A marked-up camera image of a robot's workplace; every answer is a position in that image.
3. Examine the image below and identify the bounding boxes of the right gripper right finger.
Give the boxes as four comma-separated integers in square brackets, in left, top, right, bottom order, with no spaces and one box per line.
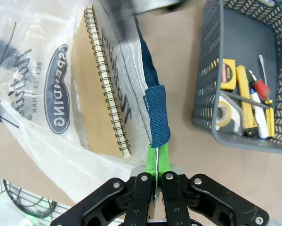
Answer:
[158,143,271,226]

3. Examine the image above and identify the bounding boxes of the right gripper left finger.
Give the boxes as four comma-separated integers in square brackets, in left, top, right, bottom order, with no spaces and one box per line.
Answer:
[50,143,159,226]

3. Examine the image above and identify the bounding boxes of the translucent shopping bag blue handles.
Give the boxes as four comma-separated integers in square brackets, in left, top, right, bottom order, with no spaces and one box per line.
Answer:
[0,0,172,208]

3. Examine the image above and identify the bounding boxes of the tape roll in dispenser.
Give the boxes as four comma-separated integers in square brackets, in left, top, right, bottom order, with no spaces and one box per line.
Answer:
[214,91,244,137]

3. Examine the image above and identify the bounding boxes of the white marker pen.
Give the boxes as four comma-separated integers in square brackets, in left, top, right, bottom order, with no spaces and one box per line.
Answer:
[250,91,270,140]

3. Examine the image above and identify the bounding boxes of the grey metal rod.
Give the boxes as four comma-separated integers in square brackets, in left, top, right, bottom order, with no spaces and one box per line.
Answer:
[221,90,272,110]

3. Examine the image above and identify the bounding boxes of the kraft spiral notebook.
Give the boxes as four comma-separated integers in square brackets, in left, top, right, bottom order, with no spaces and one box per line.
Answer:
[71,5,151,159]

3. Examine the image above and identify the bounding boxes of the yellow utility knife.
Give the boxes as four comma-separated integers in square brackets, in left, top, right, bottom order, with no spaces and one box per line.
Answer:
[235,65,259,138]

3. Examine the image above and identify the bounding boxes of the yellow tape measure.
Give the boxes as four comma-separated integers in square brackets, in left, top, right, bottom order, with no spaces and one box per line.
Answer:
[219,58,237,92]

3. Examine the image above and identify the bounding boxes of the grey plastic basket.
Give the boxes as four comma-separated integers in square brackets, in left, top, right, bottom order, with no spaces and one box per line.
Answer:
[191,0,282,155]

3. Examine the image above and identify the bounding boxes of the white wire rack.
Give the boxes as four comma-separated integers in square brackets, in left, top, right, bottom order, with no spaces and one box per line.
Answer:
[0,173,73,226]

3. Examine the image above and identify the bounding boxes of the black cable coil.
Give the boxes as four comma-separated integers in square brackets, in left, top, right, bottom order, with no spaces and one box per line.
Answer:
[2,178,58,218]

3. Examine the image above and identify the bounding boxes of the yellow handled screwdriver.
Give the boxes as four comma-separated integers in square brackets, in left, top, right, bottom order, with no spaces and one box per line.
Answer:
[258,55,276,139]

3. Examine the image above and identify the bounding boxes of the red handled screwdriver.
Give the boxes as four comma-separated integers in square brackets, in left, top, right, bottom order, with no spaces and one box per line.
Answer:
[248,69,272,100]

